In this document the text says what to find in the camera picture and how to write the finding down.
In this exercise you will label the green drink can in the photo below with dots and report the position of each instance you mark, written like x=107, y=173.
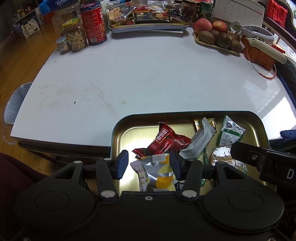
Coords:
x=207, y=11

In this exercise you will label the peanut glass jar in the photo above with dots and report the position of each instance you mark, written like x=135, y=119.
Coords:
x=76, y=37

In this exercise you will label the white neck massager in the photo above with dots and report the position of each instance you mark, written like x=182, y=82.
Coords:
x=259, y=31

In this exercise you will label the white green snack packet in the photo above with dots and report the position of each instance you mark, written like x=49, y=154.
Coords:
x=231, y=132

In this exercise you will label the blue cloth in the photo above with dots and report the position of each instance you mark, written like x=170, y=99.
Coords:
x=289, y=134

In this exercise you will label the small blue white packet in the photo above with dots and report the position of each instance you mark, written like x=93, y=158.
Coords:
x=179, y=186

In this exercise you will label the clear plastic container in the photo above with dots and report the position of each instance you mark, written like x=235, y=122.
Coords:
x=60, y=17

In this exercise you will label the white tote bag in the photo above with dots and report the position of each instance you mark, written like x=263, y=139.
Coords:
x=30, y=29

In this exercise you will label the white rolled towel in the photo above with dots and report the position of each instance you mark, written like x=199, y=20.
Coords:
x=268, y=49

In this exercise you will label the gold candy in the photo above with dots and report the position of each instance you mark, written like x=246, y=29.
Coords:
x=197, y=124

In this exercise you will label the pale red apple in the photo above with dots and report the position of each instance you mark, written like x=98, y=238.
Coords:
x=202, y=26

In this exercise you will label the yellow white snack packet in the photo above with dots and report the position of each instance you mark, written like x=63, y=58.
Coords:
x=161, y=171

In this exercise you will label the black snack box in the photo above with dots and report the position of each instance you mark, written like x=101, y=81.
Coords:
x=152, y=18

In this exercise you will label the gold tray full of snacks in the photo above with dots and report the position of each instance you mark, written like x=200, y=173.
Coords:
x=148, y=26

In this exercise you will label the red snack can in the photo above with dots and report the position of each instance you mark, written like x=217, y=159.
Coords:
x=93, y=25

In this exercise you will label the waste bin with liner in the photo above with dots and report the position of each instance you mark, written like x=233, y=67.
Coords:
x=16, y=104

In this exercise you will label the brown paper snack packet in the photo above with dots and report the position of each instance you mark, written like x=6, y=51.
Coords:
x=115, y=14

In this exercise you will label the gold metal tray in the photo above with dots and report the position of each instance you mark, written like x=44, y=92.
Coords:
x=129, y=134

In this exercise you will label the brown kiwi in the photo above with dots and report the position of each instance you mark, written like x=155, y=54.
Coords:
x=214, y=32
x=206, y=37
x=235, y=45
x=223, y=40
x=233, y=36

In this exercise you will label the beige fruit tray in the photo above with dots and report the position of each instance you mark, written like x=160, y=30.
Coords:
x=215, y=47

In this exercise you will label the red foil snack packet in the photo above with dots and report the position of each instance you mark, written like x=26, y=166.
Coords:
x=164, y=139

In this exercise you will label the blue tissue box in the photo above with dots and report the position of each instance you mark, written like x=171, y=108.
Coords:
x=55, y=3

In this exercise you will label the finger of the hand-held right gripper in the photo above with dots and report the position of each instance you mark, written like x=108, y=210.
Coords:
x=247, y=154

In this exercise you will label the orange box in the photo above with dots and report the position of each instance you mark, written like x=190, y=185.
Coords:
x=259, y=58

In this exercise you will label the red hanging cloth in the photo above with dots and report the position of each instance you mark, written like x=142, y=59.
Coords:
x=278, y=12

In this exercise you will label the round cookie clear packet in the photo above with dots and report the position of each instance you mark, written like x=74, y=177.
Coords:
x=219, y=154

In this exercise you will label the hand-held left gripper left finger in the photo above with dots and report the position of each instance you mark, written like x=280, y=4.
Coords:
x=121, y=164

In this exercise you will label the plain white bar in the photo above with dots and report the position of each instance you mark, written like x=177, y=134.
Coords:
x=201, y=139

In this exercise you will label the small glass jar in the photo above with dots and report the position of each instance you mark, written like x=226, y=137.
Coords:
x=63, y=45

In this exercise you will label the desk calendar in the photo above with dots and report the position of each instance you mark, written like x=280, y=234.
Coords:
x=238, y=12

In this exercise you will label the dark red apple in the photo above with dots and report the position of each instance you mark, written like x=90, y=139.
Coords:
x=220, y=26

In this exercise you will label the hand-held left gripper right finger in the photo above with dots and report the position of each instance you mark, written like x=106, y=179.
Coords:
x=176, y=164

